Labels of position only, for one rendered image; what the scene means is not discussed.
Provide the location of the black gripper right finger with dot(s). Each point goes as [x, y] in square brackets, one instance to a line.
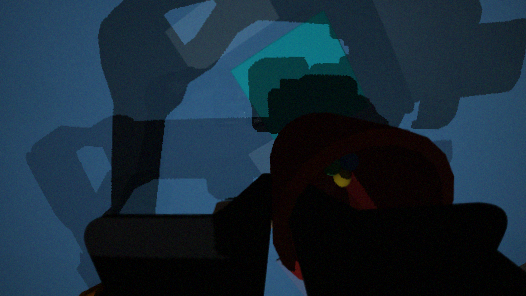
[338, 246]

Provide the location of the green marble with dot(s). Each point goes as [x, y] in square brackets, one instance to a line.
[333, 169]

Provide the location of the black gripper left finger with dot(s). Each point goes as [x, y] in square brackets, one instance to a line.
[229, 247]

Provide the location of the yellow marble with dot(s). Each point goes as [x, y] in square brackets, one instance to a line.
[342, 179]

